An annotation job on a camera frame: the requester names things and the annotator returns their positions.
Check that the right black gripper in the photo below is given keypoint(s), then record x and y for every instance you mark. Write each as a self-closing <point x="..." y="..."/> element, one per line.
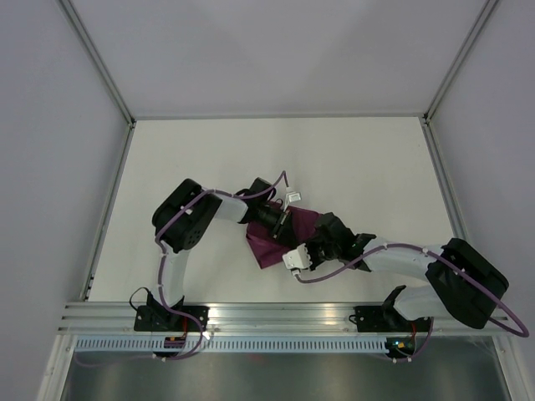
<point x="308" y="244"/>

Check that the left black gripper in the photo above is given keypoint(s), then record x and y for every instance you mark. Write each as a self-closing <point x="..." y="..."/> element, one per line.
<point x="283" y="231"/>

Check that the purple cloth napkin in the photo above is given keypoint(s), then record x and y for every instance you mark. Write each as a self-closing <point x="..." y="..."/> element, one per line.
<point x="268" y="251"/>

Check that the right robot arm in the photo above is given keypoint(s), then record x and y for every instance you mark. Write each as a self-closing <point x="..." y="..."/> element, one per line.
<point x="458" y="279"/>

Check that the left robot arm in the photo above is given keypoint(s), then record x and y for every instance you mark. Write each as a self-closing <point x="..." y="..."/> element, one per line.
<point x="183" y="218"/>

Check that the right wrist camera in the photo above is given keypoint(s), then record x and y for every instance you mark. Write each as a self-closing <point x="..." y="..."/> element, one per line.
<point x="297" y="260"/>

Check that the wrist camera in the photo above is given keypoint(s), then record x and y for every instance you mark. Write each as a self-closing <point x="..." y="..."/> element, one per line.
<point x="297" y="260"/>
<point x="291" y="196"/>

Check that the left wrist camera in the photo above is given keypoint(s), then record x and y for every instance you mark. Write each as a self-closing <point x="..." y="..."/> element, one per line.
<point x="291" y="196"/>

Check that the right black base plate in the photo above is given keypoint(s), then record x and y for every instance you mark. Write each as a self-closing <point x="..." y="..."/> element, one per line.
<point x="385" y="320"/>

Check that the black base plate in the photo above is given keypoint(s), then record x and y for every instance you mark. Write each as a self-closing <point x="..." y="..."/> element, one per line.
<point x="385" y="320"/>
<point x="158" y="319"/>

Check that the white slotted cable duct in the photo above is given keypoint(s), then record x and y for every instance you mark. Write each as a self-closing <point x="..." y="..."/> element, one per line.
<point x="234" y="345"/>

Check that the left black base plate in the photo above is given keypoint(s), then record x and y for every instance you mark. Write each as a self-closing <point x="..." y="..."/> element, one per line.
<point x="158" y="319"/>

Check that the aluminium front rail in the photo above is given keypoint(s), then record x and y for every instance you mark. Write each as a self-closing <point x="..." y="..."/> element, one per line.
<point x="224" y="319"/>

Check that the right aluminium frame post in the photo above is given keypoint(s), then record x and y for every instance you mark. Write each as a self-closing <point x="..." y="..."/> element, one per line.
<point x="468" y="44"/>

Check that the aluminium frame post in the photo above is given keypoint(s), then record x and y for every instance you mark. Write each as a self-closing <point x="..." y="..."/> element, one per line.
<point x="82" y="34"/>
<point x="468" y="44"/>

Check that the left aluminium frame post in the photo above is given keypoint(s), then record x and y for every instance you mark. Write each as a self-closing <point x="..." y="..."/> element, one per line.
<point x="82" y="34"/>

